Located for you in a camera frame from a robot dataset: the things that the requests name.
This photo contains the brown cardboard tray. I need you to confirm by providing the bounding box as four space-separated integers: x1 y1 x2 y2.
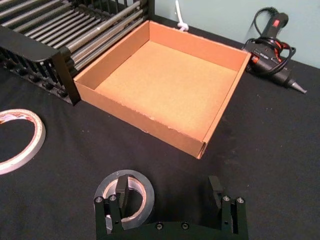
73 20 252 160

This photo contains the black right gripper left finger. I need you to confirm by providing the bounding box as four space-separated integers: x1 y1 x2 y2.
93 175 130 235

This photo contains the black corded tool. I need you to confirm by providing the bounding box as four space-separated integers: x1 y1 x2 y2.
241 6 307 95

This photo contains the white knotted cord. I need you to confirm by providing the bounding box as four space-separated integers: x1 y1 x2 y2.
174 0 189 32

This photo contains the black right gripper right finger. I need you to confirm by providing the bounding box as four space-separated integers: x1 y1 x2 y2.
207 175 248 237

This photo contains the white tape roll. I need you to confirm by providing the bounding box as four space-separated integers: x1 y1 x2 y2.
0 108 47 176

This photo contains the black rack with steel bars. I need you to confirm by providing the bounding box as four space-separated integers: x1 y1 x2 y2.
0 0 156 107

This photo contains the silver tape roll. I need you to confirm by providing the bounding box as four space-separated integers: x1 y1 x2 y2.
93 169 156 235

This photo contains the black table cloth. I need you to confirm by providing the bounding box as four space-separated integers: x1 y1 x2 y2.
0 14 320 240

